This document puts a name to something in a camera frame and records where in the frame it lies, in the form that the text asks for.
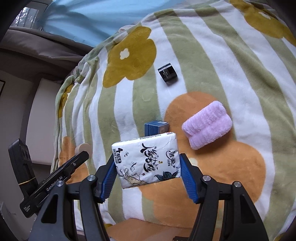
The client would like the small beige jar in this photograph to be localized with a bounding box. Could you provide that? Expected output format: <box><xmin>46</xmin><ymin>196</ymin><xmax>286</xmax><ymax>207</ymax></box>
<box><xmin>75</xmin><ymin>143</ymin><xmax>93</xmax><ymax>158</ymax></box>

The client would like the cardboard box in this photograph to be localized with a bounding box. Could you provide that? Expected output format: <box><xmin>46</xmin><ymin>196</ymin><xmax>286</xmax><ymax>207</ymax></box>
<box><xmin>106</xmin><ymin>218</ymin><xmax>192</xmax><ymax>241</ymax></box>

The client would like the pink towel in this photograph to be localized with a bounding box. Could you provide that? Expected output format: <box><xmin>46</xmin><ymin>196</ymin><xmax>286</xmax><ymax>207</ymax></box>
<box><xmin>182</xmin><ymin>101</ymin><xmax>233</xmax><ymax>150</ymax></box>

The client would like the brown drape left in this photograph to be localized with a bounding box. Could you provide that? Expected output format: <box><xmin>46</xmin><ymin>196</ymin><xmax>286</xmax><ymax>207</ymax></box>
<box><xmin>1</xmin><ymin>27</ymin><xmax>93</xmax><ymax>82</ymax></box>

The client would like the floral striped fleece blanket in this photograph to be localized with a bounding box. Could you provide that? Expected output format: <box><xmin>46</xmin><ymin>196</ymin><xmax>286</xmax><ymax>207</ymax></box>
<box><xmin>51</xmin><ymin>1</ymin><xmax>295</xmax><ymax>240</ymax></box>

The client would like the white floral tissue pack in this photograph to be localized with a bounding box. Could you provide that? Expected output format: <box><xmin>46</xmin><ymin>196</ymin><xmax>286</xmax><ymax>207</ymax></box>
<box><xmin>111</xmin><ymin>132</ymin><xmax>181</xmax><ymax>189</ymax></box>

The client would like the small black jar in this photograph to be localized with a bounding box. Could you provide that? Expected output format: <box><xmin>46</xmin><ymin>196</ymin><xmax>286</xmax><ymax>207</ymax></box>
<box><xmin>158</xmin><ymin>63</ymin><xmax>178</xmax><ymax>83</ymax></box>

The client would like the light blue window curtain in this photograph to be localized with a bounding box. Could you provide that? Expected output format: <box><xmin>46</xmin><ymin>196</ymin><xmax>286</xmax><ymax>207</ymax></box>
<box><xmin>38</xmin><ymin>1</ymin><xmax>184</xmax><ymax>47</ymax></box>

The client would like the small dark blue box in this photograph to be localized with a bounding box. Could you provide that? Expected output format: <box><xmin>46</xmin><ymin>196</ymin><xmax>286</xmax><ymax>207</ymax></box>
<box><xmin>144</xmin><ymin>120</ymin><xmax>170</xmax><ymax>137</ymax></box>

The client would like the white bedside cushion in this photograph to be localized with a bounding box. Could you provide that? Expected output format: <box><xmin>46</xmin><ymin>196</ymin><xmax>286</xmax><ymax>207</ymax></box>
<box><xmin>26</xmin><ymin>78</ymin><xmax>60</xmax><ymax>166</ymax></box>

